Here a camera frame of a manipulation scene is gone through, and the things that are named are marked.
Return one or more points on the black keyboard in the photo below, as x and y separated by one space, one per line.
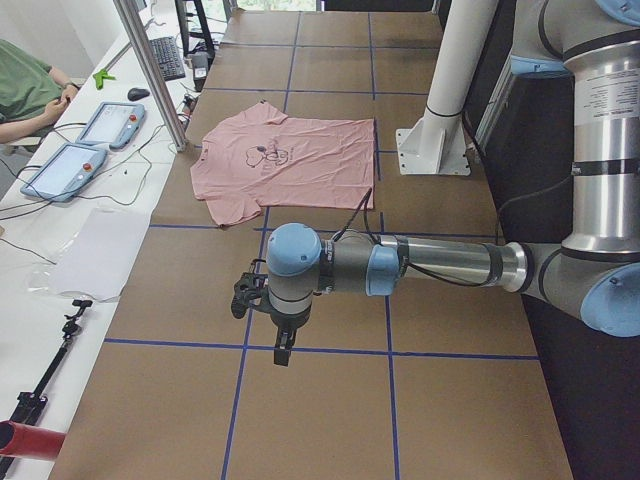
168 57

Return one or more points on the near blue teach pendant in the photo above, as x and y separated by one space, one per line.
66 173

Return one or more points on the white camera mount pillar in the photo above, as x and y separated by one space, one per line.
436 144

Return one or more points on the black computer mouse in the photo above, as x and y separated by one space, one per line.
135 94

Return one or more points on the blue teach pendant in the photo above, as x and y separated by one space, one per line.
66 173
114 124

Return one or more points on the white paper sheet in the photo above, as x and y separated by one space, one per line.
97 261

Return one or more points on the person in green shirt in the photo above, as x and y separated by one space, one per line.
34 94

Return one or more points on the green plastic clamp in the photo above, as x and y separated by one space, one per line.
100 77

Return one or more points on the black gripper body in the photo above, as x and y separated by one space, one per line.
288 319

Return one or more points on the aluminium frame post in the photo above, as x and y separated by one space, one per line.
140 43

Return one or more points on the pink Snoopy t-shirt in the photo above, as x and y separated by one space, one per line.
262 157

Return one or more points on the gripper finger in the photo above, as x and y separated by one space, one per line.
282 347

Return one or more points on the red cylinder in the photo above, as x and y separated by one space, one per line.
26 441

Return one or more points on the far blue teach pendant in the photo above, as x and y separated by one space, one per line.
114 124

